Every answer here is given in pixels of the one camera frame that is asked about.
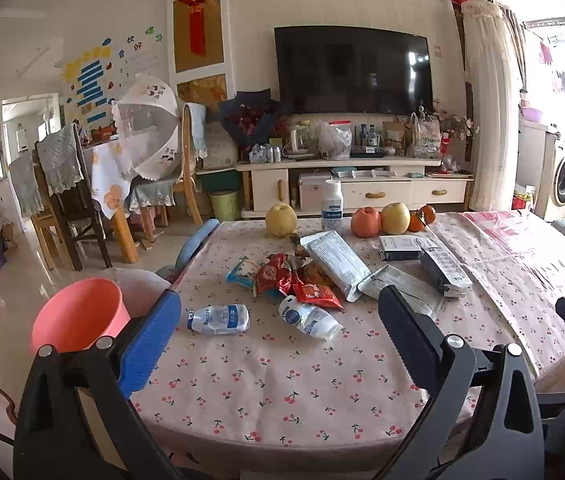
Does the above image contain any pink plastic trash bucket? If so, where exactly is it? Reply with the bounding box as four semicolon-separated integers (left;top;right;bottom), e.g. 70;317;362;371
30;278;130;353

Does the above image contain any orange tangerine right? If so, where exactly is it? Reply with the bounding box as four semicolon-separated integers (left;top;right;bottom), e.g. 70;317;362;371
419;205;437;226

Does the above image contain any red apple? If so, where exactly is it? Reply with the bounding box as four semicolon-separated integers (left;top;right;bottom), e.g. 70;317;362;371
351;207;382;238

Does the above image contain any blue chair back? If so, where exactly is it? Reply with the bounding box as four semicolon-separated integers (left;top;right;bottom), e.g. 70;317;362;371
156;218;220;284

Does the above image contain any dark wooden chair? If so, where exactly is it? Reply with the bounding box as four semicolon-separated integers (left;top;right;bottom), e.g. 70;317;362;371
35;122;112;271

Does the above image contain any orange tangerine left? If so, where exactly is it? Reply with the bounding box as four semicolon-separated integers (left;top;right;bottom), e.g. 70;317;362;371
408;214;425;232

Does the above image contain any white milk carton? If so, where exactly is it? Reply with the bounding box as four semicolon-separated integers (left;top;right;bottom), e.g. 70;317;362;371
416;236;472;298

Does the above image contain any yellow pear right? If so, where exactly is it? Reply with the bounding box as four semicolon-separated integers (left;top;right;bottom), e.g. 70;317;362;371
380;203;410;235

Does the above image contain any dark flower bouquet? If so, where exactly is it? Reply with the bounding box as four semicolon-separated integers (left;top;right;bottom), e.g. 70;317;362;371
218;89;279;160

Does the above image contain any pink striped plastic sheet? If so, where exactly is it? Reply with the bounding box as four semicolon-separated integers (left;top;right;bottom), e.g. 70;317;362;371
431;211;565;377

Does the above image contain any white upright bottle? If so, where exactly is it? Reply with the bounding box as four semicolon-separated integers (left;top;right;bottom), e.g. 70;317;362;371
320;179;344;231

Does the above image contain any clear plastic bag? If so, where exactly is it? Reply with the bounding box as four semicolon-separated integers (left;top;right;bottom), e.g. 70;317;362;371
316;120;353;160

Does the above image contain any red snack wrapper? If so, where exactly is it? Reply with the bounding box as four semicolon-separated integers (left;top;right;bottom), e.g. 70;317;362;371
254;254;344;311

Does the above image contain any white washing machine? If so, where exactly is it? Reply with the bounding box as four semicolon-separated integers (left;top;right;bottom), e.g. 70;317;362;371
534;132;565;222

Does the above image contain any dining table floral cloth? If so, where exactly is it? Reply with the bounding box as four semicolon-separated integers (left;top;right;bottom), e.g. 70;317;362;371
82;134;184;265

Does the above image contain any grey foil package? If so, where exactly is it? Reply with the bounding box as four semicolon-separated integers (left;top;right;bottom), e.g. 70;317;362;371
299;231;384;304

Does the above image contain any dark blue white carton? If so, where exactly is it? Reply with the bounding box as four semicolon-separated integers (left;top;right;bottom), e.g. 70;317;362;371
379;235;422;261

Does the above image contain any orange tangerine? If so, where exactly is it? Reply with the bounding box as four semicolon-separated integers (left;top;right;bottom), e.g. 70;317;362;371
408;214;425;232
419;205;437;226

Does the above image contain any green waste bin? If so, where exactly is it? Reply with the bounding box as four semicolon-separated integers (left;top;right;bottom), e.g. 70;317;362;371
210;191;242;221

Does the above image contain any black flat television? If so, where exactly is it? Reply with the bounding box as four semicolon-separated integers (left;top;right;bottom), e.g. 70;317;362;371
274;25;433;116

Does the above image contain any blue snack wrapper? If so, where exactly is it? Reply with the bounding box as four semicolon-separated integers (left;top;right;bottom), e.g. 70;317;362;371
226;256;262;290

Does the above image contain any white mesh food cover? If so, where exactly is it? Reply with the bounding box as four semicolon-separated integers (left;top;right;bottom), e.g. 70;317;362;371
112;74;180;181

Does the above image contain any crushed white bottle blue cap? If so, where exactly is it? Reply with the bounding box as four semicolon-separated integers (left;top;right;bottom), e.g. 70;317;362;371
278;296;342;341

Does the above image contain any cherry print tablecloth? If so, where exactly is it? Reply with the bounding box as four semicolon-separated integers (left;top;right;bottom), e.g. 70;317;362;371
129;210;565;460

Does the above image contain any light wooden chair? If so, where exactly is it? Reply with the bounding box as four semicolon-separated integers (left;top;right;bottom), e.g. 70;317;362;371
173;102;208;226

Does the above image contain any cream tv cabinet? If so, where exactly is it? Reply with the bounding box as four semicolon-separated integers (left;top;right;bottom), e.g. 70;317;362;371
236;156;473;219

